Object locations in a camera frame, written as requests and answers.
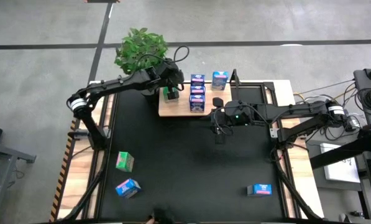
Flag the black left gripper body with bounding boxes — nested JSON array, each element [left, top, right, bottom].
[[153, 58, 185, 93]]

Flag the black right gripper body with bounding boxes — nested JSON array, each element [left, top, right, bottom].
[[209, 96, 231, 145]]

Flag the Apple Jacks cereal box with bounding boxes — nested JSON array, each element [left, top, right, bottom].
[[162, 86, 180, 104], [115, 151, 135, 173]]

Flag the Rice Krispies cereal box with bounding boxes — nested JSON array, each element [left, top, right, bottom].
[[211, 70, 229, 91], [246, 183, 273, 197], [114, 177, 142, 199]]

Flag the wooden shelf board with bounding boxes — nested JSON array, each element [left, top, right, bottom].
[[158, 81, 233, 118]]

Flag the green potted plant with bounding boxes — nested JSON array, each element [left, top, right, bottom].
[[114, 27, 170, 107]]

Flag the black table mat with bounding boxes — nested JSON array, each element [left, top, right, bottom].
[[96, 83, 287, 220]]

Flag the black support beam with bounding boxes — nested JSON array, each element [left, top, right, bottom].
[[309, 130, 371, 170]]

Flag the person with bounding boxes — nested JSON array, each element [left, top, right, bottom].
[[146, 207, 175, 224]]

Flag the white flat box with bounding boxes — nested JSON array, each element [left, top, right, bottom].
[[319, 142, 362, 184]]

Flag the grey side desk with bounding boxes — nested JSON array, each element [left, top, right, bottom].
[[352, 63, 371, 125]]

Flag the yellow black hazard tape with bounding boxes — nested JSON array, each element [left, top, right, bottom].
[[50, 135, 76, 222]]

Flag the grey metal table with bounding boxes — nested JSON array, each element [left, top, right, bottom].
[[0, 139, 37, 215]]

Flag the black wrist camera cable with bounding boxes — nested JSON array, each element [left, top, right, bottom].
[[172, 45, 191, 63]]

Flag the loose floor cables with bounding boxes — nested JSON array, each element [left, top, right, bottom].
[[292, 79, 359, 108]]

